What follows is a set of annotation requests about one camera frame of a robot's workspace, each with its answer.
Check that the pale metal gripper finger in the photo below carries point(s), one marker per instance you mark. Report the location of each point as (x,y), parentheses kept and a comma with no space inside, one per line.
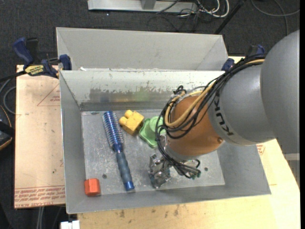
(156,162)
(160,180)

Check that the green translucent plastic piece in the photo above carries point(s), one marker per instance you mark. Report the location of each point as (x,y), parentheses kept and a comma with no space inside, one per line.
(149,133)

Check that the orange-red small block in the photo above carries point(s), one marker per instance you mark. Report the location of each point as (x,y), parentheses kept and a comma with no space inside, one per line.
(92,187)

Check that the grey metal bin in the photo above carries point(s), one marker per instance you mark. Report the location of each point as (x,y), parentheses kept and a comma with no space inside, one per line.
(133,54)

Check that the brown cardboard board red print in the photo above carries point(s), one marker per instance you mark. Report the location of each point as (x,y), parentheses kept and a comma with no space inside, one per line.
(38,137)

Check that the yellow toy building block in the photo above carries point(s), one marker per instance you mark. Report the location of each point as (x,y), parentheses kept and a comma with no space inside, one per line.
(132,123)

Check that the blue round hairbrush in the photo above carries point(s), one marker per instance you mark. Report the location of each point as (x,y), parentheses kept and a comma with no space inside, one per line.
(114,131)

